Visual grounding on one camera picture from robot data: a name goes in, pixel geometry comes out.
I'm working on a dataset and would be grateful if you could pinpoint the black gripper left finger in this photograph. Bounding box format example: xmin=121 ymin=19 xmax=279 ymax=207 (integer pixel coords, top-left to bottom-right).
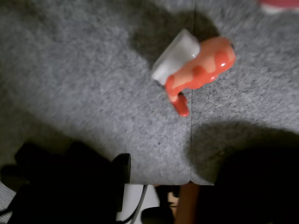
xmin=111 ymin=153 xmax=132 ymax=214

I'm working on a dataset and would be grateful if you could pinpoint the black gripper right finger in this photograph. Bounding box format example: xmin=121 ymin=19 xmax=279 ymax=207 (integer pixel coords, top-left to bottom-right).
xmin=198 ymin=149 xmax=299 ymax=224

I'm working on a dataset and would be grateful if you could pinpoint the orange shrimp sushi toy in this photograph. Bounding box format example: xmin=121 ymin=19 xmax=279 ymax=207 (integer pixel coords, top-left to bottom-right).
xmin=151 ymin=28 xmax=237 ymax=118

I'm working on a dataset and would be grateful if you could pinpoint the pink tuna sushi toy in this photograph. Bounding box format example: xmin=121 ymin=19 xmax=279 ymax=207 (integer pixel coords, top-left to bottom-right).
xmin=256 ymin=0 xmax=299 ymax=15

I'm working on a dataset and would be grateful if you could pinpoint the white plastic object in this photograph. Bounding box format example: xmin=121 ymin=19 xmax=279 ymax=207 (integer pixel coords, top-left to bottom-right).
xmin=116 ymin=184 xmax=162 ymax=222

